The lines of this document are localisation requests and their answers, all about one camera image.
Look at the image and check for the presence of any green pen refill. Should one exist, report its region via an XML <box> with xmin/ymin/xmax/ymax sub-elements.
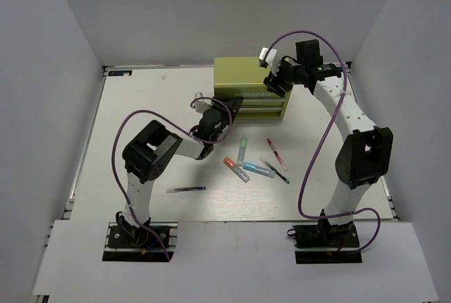
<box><xmin>259</xmin><ymin>156</ymin><xmax>290</xmax><ymax>185</ymax></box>

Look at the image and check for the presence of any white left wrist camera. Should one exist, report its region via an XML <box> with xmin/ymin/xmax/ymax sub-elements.
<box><xmin>190</xmin><ymin>93</ymin><xmax>211</xmax><ymax>114</ymax></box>

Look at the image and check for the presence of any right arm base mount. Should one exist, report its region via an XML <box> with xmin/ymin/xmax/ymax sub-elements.
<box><xmin>287</xmin><ymin>223</ymin><xmax>362</xmax><ymax>265</ymax></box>

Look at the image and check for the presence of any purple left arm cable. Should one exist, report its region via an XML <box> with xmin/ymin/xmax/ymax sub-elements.
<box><xmin>111</xmin><ymin>97</ymin><xmax>235</xmax><ymax>261</ymax></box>

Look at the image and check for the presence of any purple pen refill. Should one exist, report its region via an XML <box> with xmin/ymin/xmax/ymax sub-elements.
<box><xmin>166</xmin><ymin>186</ymin><xmax>206</xmax><ymax>194</ymax></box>

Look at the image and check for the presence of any black logo sticker left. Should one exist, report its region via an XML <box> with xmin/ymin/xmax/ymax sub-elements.
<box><xmin>108</xmin><ymin>70</ymin><xmax>132</xmax><ymax>77</ymax></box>

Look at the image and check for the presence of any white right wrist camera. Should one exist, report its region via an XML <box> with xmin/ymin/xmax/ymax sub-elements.
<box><xmin>259</xmin><ymin>47</ymin><xmax>280</xmax><ymax>75</ymax></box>

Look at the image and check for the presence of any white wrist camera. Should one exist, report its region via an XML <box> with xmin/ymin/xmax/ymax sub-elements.
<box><xmin>190</xmin><ymin>93</ymin><xmax>211</xmax><ymax>114</ymax></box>
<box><xmin>259</xmin><ymin>47</ymin><xmax>280</xmax><ymax>75</ymax></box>

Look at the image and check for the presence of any orange highlighter pen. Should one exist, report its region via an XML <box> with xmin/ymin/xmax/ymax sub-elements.
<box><xmin>223</xmin><ymin>156</ymin><xmax>250</xmax><ymax>183</ymax></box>

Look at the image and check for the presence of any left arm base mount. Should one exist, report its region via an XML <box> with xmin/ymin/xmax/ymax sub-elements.
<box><xmin>102</xmin><ymin>222</ymin><xmax>178</xmax><ymax>263</ymax></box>

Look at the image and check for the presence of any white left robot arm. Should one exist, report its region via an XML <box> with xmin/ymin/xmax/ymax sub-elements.
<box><xmin>111</xmin><ymin>93</ymin><xmax>244</xmax><ymax>246</ymax></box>

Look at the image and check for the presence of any green metal drawer toolbox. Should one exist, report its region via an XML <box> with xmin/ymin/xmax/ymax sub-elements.
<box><xmin>214</xmin><ymin>57</ymin><xmax>290</xmax><ymax>119</ymax></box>

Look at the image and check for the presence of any green highlighter pen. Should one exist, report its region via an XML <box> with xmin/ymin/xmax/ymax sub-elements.
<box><xmin>237</xmin><ymin>137</ymin><xmax>247</xmax><ymax>166</ymax></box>

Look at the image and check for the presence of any red pen refill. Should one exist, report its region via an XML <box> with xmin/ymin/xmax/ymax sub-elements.
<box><xmin>266</xmin><ymin>138</ymin><xmax>288</xmax><ymax>171</ymax></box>

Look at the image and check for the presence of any blue highlighter pen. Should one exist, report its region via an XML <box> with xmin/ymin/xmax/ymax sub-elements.
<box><xmin>243</xmin><ymin>162</ymin><xmax>276</xmax><ymax>178</ymax></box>

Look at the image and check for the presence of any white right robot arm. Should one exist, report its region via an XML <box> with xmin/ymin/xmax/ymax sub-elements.
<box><xmin>259</xmin><ymin>39</ymin><xmax>393</xmax><ymax>246</ymax></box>

